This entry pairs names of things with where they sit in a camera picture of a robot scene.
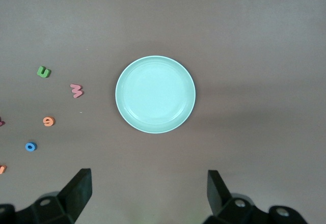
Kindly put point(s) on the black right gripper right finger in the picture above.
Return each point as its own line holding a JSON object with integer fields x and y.
{"x": 219, "y": 196}

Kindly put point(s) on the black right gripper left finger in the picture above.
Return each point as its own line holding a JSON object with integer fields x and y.
{"x": 76, "y": 191}

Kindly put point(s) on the orange foam letter e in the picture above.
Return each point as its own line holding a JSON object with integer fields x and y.
{"x": 49, "y": 121}

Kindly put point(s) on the pink foam letter w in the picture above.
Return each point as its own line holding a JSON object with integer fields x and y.
{"x": 76, "y": 91}

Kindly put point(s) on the green foam letter u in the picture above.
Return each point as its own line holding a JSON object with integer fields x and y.
{"x": 44, "y": 75}

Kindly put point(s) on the blue foam letter o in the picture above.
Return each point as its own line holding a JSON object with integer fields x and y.
{"x": 26, "y": 146}

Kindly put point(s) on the orange foam digit one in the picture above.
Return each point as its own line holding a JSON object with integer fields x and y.
{"x": 2, "y": 169}

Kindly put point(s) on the dark red foam letter z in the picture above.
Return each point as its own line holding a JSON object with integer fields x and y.
{"x": 1, "y": 122}

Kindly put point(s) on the green plate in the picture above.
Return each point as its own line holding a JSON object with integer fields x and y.
{"x": 155, "y": 94}

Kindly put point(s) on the brown table cover mat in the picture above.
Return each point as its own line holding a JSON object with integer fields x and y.
{"x": 254, "y": 56}

